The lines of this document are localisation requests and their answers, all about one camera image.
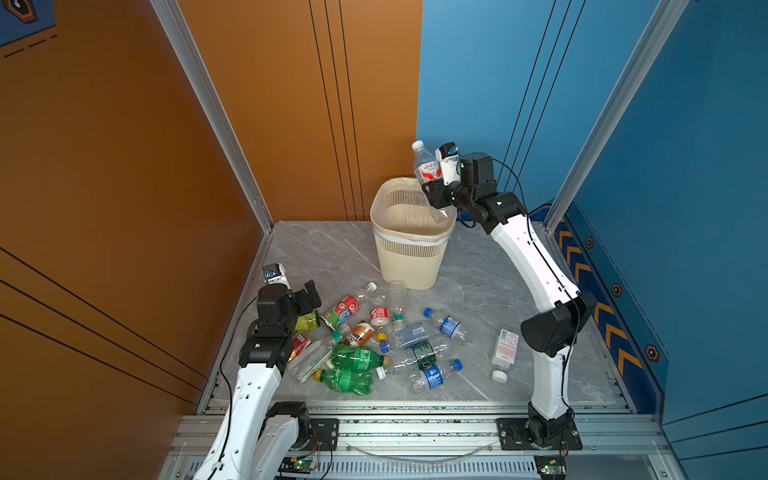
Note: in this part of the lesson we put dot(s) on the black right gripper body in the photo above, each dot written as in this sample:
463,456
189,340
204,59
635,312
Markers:
463,197

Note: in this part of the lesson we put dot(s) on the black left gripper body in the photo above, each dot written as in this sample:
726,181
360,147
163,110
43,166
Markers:
289,326

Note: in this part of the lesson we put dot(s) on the red label water bottle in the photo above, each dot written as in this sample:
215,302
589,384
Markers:
426,166

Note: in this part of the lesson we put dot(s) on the red strawberry label bottle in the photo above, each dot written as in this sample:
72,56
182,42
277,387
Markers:
349,306

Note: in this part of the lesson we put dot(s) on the small red label clear bottle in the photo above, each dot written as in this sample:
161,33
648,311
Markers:
379,315

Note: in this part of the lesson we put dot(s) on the clear bottle green cap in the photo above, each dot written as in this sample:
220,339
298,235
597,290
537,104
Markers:
397,299

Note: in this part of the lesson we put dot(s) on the white square bottle pink label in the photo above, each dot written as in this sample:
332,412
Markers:
504,355

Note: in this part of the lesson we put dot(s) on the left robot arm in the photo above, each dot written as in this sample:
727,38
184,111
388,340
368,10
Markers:
256,434

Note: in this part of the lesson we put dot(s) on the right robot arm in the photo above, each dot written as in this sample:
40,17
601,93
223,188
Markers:
563,310

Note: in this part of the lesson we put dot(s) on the cream slatted waste bin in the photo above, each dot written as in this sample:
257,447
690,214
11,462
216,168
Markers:
411,236

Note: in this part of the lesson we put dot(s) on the yellow green small bottle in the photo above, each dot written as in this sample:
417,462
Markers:
306,323

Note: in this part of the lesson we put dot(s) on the clear flattened bottle white label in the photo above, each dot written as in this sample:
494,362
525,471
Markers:
311,359

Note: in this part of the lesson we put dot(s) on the brown label bottle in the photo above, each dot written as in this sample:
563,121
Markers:
354,336

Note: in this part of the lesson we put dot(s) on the green soda bottle upper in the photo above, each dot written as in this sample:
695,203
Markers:
359,359

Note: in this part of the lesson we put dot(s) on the green soda bottle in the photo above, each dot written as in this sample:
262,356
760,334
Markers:
359,359
345,381

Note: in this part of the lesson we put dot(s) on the green soda bottle lower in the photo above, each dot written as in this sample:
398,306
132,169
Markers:
345,381

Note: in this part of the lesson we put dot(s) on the pale blue label bottle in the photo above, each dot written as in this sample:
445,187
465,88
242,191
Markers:
406,337

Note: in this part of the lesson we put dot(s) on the dark green label bottle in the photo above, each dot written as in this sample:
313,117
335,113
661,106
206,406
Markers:
418,357

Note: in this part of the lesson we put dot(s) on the left circuit board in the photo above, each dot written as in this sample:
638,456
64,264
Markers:
297,466

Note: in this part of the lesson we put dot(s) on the circuit board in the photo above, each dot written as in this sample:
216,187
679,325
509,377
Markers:
550,468
297,466

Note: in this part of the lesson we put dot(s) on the right circuit board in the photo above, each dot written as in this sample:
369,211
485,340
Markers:
550,468

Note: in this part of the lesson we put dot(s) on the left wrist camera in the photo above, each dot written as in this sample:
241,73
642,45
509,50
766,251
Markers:
275,273

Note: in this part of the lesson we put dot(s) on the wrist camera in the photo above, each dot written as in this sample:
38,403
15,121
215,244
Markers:
448,156
275,273

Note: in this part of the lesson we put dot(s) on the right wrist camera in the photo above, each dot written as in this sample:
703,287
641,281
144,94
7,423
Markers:
448,156

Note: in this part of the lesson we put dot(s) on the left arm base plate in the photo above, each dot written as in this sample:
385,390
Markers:
315,432

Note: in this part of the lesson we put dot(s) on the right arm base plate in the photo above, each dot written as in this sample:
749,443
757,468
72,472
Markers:
525,434

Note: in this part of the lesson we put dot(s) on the right aluminium corner post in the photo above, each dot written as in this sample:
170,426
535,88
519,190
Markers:
653,38

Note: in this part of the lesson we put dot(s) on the aluminium corner post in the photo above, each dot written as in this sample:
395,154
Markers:
653,38
174,24

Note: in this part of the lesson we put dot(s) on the left aluminium corner post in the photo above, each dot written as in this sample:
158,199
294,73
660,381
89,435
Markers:
174,24

